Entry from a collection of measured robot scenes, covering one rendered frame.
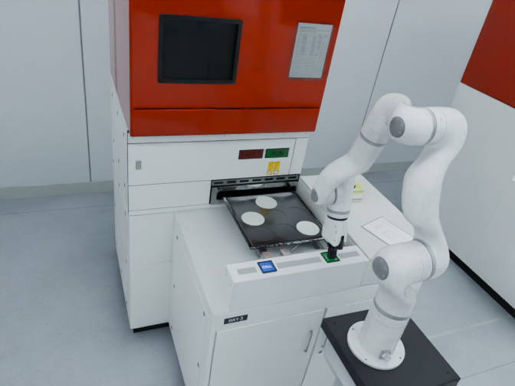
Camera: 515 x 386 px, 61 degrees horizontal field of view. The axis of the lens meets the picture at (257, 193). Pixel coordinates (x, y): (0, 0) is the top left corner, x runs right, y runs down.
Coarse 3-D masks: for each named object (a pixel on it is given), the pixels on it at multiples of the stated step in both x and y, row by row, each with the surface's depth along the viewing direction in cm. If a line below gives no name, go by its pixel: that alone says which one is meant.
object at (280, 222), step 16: (288, 192) 211; (240, 208) 194; (256, 208) 195; (272, 208) 197; (288, 208) 199; (304, 208) 201; (272, 224) 187; (288, 224) 189; (256, 240) 176; (272, 240) 177; (288, 240) 179
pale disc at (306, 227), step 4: (300, 224) 190; (304, 224) 190; (308, 224) 191; (312, 224) 191; (300, 228) 187; (304, 228) 188; (308, 228) 188; (312, 228) 189; (316, 228) 189; (304, 232) 186; (308, 232) 186; (312, 232) 186; (316, 232) 187
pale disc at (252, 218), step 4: (248, 212) 192; (252, 212) 192; (244, 216) 189; (248, 216) 190; (252, 216) 190; (256, 216) 190; (260, 216) 191; (244, 220) 187; (248, 220) 187; (252, 220) 188; (256, 220) 188; (260, 220) 188; (252, 224) 185; (256, 224) 185
